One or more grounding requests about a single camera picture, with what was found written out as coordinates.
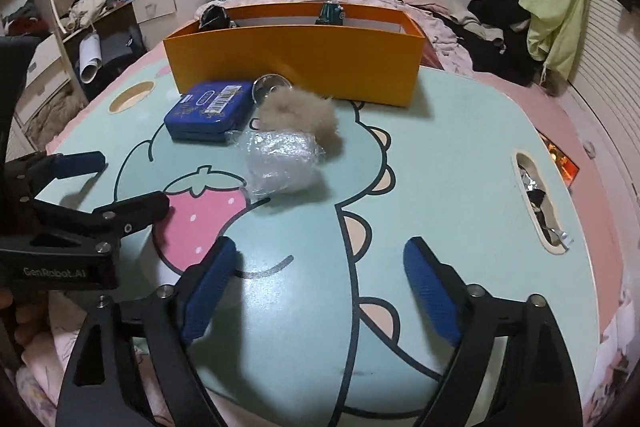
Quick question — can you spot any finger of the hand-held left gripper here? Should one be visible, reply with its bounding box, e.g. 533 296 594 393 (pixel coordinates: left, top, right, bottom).
2 151 107 202
30 191 171 254

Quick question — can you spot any person's left hand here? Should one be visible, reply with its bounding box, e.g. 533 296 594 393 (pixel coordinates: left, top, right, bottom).
0 291 52 349

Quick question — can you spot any clear plastic bag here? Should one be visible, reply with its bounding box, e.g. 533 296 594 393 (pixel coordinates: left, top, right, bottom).
225 129 326 198

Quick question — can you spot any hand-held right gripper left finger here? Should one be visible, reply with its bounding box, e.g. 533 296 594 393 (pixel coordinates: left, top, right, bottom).
55 236 238 427

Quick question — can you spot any black clothes pile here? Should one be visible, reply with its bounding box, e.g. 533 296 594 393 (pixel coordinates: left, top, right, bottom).
467 0 546 88

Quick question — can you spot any beige fluffy rug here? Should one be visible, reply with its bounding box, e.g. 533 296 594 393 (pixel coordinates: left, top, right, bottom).
15 89 86 142

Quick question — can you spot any beige bag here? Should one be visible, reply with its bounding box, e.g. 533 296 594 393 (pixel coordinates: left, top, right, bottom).
67 0 108 30

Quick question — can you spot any white paper roll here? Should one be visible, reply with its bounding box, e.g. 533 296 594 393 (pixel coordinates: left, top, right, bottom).
77 32 103 82

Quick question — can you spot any beige garment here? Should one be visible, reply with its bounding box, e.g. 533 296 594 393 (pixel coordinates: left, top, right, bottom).
452 9 506 48

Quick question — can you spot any white louvred wardrobe door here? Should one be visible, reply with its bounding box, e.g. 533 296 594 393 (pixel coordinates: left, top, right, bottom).
565 0 640 228

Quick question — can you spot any green toy car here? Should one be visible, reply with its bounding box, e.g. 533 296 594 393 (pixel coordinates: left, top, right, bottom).
316 1 347 26

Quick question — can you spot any orange cardboard box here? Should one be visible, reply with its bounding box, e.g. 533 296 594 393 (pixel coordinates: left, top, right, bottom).
163 2 427 108

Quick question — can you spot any beige fluffy pom-pom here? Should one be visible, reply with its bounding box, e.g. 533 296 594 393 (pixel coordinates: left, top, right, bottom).
250 88 346 158

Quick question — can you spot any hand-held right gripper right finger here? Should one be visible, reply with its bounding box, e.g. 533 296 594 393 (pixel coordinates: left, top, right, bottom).
402 236 586 427

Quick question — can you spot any orange glowing object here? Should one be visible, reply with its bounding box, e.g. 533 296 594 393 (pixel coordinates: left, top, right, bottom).
539 132 581 188

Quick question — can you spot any pink bed sheet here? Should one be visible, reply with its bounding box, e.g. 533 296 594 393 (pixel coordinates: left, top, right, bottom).
470 72 626 333

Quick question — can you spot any blue tin case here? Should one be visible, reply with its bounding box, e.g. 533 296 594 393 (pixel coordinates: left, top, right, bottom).
163 80 261 145

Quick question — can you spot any white drawer cabinet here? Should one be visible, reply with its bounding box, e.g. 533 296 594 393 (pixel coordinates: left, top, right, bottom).
131 0 177 35

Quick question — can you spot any black pouch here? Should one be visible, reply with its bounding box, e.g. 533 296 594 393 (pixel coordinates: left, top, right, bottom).
199 4 236 31

